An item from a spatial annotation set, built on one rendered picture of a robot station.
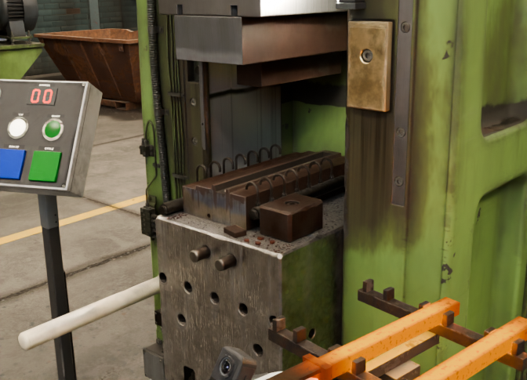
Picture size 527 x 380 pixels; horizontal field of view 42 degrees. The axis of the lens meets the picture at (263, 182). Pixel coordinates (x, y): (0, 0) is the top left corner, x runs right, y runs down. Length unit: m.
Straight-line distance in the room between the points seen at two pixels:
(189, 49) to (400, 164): 0.51
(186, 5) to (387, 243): 0.65
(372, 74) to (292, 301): 0.48
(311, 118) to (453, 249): 0.69
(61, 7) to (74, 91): 9.09
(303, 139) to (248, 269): 0.62
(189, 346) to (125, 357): 1.24
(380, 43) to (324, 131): 0.60
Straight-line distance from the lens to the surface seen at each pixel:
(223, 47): 1.44
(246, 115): 1.82
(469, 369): 1.01
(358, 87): 1.39
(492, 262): 1.76
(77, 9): 11.02
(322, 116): 1.90
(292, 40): 1.53
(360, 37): 1.38
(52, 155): 1.75
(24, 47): 6.82
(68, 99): 1.79
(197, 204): 1.59
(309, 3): 1.49
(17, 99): 1.87
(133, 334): 3.05
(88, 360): 2.91
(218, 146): 1.76
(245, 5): 1.40
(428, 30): 1.33
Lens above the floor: 1.43
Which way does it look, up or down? 16 degrees down
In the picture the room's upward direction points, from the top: 1 degrees counter-clockwise
